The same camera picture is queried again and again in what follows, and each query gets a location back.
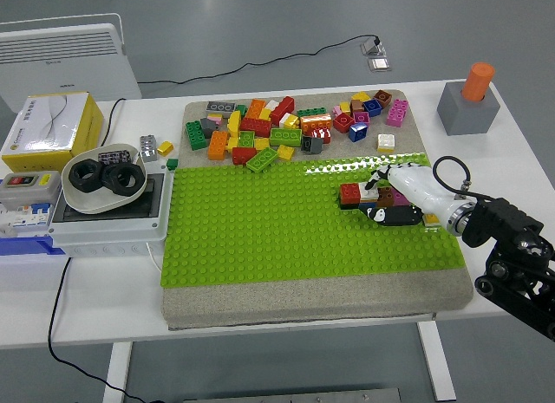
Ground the white panel heater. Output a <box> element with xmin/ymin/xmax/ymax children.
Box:
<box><xmin>0</xmin><ymin>13</ymin><xmax>143</xmax><ymax>101</ymax></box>

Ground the grey switch box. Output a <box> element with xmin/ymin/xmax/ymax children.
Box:
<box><xmin>0</xmin><ymin>170</ymin><xmax>62</xmax><ymax>210</ymax></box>

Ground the blue box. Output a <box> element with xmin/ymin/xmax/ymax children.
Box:
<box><xmin>0</xmin><ymin>236</ymin><xmax>69</xmax><ymax>257</ymax></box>

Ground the black small block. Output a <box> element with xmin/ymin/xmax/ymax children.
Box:
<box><xmin>97</xmin><ymin>147</ymin><xmax>134</xmax><ymax>165</ymax></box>

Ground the grey sloped brick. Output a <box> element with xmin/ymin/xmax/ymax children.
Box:
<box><xmin>199</xmin><ymin>118</ymin><xmax>222</xmax><ymax>139</ymax></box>

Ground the black hex nut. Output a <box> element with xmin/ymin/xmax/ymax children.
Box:
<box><xmin>69</xmin><ymin>158</ymin><xmax>104</xmax><ymax>192</ymax></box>
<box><xmin>101</xmin><ymin>163</ymin><xmax>140</xmax><ymax>197</ymax></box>

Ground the green studded baseplate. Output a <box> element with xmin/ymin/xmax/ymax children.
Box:
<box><xmin>159</xmin><ymin>151</ymin><xmax>466</xmax><ymax>288</ymax></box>

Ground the grey flat long brick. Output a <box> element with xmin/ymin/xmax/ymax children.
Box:
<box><xmin>205</xmin><ymin>101</ymin><xmax>238</xmax><ymax>115</ymax></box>

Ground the red sloped brick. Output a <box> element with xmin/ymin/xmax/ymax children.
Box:
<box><xmin>232</xmin><ymin>146</ymin><xmax>258</xmax><ymax>166</ymax></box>

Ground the grey block holder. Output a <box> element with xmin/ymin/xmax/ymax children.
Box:
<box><xmin>436</xmin><ymin>81</ymin><xmax>499</xmax><ymax>137</ymax></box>

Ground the black hanging cable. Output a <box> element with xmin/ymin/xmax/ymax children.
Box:
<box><xmin>47</xmin><ymin>256</ymin><xmax>153</xmax><ymax>403</ymax></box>

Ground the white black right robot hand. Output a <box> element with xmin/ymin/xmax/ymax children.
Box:
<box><xmin>357</xmin><ymin>162</ymin><xmax>468</xmax><ymax>229</ymax></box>

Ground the red square brick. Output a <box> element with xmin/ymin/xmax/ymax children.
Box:
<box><xmin>332</xmin><ymin>113</ymin><xmax>355</xmax><ymax>134</ymax></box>
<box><xmin>339</xmin><ymin>182</ymin><xmax>362</xmax><ymax>210</ymax></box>

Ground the yellow and white carton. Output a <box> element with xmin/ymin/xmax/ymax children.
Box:
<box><xmin>1</xmin><ymin>91</ymin><xmax>105</xmax><ymax>173</ymax></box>

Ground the shiny orange long brick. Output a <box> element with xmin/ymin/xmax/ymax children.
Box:
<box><xmin>299</xmin><ymin>114</ymin><xmax>334</xmax><ymax>133</ymax></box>

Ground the dark green long brick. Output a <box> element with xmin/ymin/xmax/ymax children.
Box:
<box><xmin>185</xmin><ymin>120</ymin><xmax>208</xmax><ymax>152</ymax></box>

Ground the grey-brown mat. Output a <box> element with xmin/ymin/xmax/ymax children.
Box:
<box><xmin>160</xmin><ymin>88</ymin><xmax>474</xmax><ymax>331</ymax></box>

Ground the light green long brick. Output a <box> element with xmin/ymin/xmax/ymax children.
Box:
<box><xmin>269</xmin><ymin>127</ymin><xmax>303</xmax><ymax>148</ymax></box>
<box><xmin>245</xmin><ymin>146</ymin><xmax>279</xmax><ymax>173</ymax></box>

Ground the pink long brick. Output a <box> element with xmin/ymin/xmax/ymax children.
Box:
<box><xmin>385</xmin><ymin>99</ymin><xmax>410</xmax><ymax>128</ymax></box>

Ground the white circuit breaker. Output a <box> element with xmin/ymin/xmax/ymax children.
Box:
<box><xmin>0</xmin><ymin>201</ymin><xmax>56</xmax><ymax>238</ymax></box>

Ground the black cable on table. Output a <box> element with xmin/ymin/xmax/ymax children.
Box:
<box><xmin>100</xmin><ymin>98</ymin><xmax>127</xmax><ymax>148</ymax></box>

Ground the silver grey brick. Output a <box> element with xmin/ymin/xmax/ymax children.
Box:
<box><xmin>139</xmin><ymin>134</ymin><xmax>159</xmax><ymax>163</ymax></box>

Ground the white bowl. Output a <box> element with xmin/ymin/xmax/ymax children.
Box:
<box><xmin>61</xmin><ymin>142</ymin><xmax>148</xmax><ymax>215</ymax></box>

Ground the red long brick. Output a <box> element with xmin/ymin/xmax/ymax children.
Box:
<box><xmin>269</xmin><ymin>95</ymin><xmax>296</xmax><ymax>125</ymax></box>
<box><xmin>239</xmin><ymin>116</ymin><xmax>273</xmax><ymax>138</ymax></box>

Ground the black floor cable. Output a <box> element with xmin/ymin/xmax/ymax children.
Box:
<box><xmin>137</xmin><ymin>34</ymin><xmax>382</xmax><ymax>86</ymax></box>

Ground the white electrical enclosure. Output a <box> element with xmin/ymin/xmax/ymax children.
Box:
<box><xmin>48</xmin><ymin>171</ymin><xmax>168</xmax><ymax>257</ymax></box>

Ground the silver floor socket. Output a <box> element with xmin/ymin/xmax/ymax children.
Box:
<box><xmin>360</xmin><ymin>37</ymin><xmax>391</xmax><ymax>73</ymax></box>

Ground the white table leg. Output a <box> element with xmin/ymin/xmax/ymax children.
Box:
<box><xmin>102</xmin><ymin>341</ymin><xmax>134</xmax><ymax>403</ymax></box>
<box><xmin>416</xmin><ymin>320</ymin><xmax>457</xmax><ymax>402</ymax></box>

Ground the orange cylinder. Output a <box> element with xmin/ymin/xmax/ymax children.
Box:
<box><xmin>460</xmin><ymin>62</ymin><xmax>496</xmax><ymax>102</ymax></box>

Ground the yellow long brick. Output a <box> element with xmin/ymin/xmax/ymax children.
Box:
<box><xmin>226</xmin><ymin>111</ymin><xmax>243</xmax><ymax>138</ymax></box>

